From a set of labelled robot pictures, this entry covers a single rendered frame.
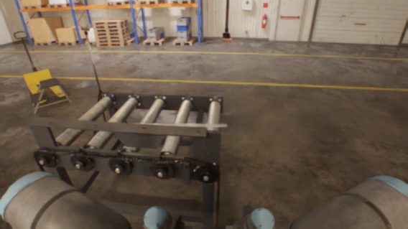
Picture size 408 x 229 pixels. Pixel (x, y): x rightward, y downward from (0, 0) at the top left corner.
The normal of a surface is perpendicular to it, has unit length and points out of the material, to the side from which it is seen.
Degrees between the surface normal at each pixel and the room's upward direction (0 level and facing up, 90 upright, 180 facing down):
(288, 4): 90
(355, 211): 17
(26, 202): 25
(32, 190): 3
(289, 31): 90
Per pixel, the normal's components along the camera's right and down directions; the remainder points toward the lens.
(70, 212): 0.35, -0.74
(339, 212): -0.50, -0.81
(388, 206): 0.09, -0.74
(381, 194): -0.04, -0.92
